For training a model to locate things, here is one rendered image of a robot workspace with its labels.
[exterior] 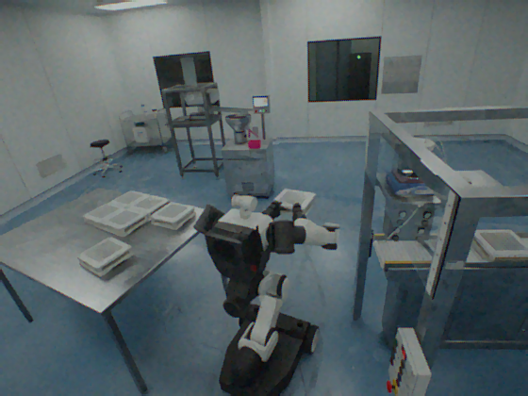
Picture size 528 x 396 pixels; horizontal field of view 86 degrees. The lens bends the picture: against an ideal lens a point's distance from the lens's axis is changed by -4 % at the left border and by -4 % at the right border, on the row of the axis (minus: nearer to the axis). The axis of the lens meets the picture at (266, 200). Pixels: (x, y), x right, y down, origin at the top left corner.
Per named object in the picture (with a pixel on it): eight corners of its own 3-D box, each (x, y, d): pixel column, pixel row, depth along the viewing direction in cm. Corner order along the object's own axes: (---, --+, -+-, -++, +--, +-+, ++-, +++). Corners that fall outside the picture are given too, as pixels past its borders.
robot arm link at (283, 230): (306, 249, 136) (279, 247, 131) (297, 251, 144) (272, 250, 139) (305, 223, 139) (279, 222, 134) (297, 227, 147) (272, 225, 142)
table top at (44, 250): (-25, 252, 214) (-26, 248, 212) (100, 190, 300) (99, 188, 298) (102, 317, 150) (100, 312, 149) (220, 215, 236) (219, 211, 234)
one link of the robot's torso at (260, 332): (269, 354, 181) (286, 278, 187) (241, 343, 190) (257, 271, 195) (277, 348, 195) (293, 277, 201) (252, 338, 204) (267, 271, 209)
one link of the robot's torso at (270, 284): (287, 296, 198) (258, 301, 157) (263, 289, 206) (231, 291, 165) (291, 274, 201) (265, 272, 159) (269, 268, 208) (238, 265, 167)
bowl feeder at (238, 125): (225, 146, 412) (222, 119, 394) (232, 139, 443) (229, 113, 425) (259, 145, 402) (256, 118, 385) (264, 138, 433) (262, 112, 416)
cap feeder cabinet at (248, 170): (227, 199, 434) (220, 150, 398) (238, 183, 483) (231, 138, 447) (270, 200, 422) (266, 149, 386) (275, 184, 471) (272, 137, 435)
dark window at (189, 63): (163, 107, 683) (152, 57, 631) (164, 107, 684) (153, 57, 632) (217, 105, 657) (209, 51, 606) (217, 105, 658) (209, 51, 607)
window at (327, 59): (307, 102, 620) (307, 41, 566) (307, 102, 621) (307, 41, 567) (376, 99, 594) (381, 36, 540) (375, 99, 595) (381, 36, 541)
